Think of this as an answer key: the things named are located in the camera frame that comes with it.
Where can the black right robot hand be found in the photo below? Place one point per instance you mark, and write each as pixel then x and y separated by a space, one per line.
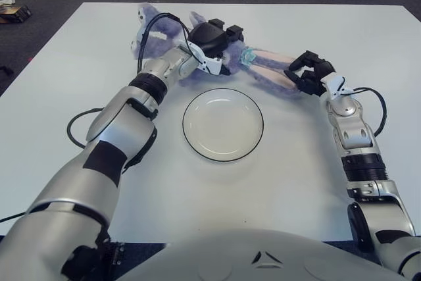
pixel 315 77

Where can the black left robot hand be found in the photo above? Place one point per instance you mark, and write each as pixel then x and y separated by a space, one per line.
pixel 207 35

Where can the purple plush bunny doll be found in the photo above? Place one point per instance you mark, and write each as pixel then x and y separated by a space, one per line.
pixel 263 64

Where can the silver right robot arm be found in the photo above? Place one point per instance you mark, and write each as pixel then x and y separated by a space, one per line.
pixel 361 162

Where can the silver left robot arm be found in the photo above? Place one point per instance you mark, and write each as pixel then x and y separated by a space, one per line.
pixel 108 136

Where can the white plate with black rim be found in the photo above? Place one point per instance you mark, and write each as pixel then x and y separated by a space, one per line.
pixel 223 126

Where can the dark brown box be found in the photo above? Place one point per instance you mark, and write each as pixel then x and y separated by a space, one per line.
pixel 16 14

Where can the grey robot torso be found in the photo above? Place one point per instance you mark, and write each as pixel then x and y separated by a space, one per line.
pixel 230 254

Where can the white crumpled paper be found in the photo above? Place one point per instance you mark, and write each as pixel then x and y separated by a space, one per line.
pixel 7 1

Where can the black perforated bracket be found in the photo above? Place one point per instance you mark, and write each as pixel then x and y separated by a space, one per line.
pixel 117 254

